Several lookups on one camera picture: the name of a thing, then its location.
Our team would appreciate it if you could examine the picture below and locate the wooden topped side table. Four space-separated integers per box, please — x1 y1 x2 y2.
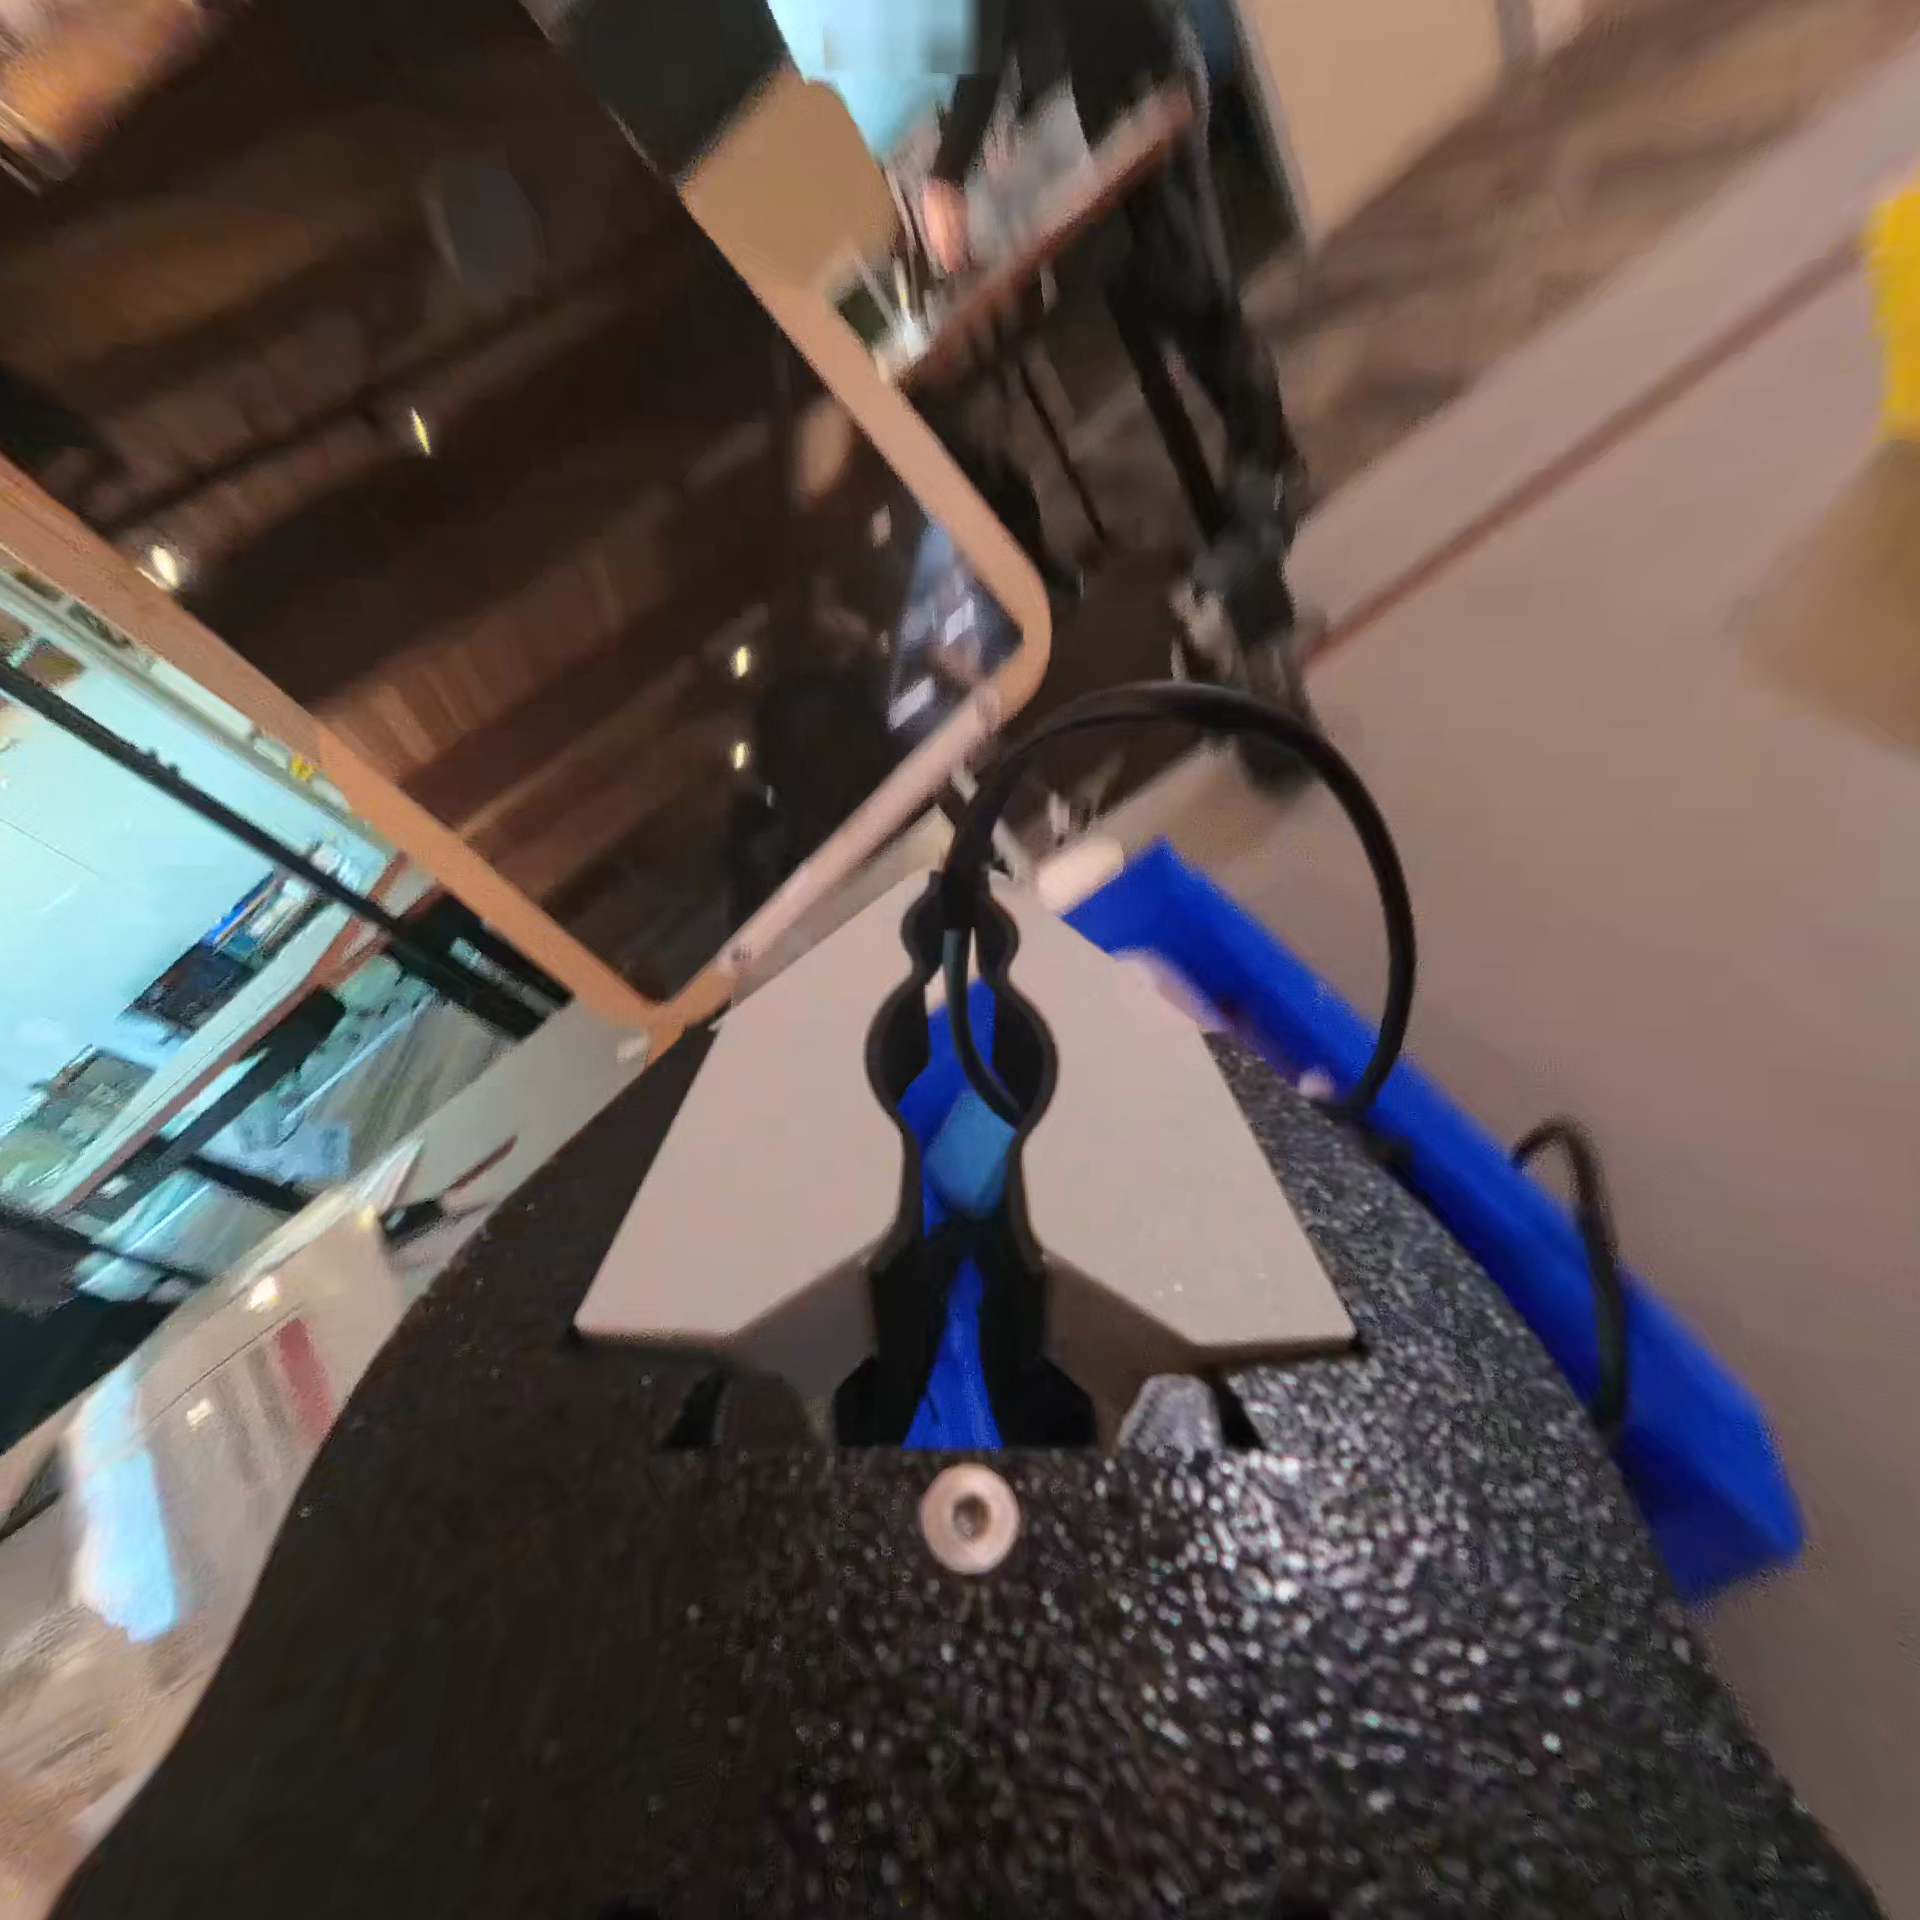
877 79 1303 602

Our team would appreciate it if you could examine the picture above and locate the black battery charger case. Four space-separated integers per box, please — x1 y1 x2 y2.
1163 537 1328 795

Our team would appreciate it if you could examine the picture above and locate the light blue block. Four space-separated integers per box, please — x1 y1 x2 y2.
928 1098 1006 1205

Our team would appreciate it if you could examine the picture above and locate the yellow plastic bin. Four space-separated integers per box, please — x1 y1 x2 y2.
1861 174 1920 445

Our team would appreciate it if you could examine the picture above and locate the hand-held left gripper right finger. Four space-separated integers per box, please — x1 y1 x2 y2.
972 897 1356 1415

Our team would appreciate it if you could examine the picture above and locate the black cable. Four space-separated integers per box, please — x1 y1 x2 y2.
922 678 1631 1447

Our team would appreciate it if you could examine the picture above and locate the blue plastic bin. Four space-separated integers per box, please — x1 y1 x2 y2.
899 835 1805 1604

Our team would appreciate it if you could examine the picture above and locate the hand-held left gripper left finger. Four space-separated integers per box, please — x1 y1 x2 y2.
573 884 966 1402

